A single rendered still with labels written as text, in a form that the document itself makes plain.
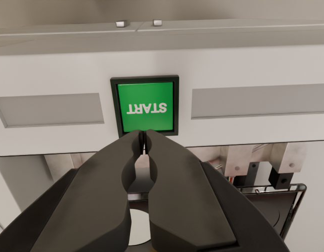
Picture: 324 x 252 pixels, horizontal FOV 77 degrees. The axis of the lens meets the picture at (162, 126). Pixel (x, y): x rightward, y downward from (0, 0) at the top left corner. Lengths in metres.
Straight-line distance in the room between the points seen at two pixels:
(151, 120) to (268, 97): 0.11
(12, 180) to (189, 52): 0.22
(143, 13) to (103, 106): 0.96
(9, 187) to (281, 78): 0.29
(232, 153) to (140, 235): 0.23
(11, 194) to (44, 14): 1.04
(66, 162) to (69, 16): 0.96
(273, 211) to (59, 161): 0.35
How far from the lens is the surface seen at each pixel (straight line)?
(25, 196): 0.30
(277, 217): 0.45
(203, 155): 0.32
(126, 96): 0.17
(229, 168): 0.31
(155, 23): 0.51
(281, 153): 0.33
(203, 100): 0.19
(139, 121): 0.18
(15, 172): 0.28
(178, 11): 1.14
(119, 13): 1.14
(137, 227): 0.40
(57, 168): 0.31
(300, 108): 0.23
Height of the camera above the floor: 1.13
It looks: 61 degrees down
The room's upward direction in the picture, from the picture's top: 174 degrees clockwise
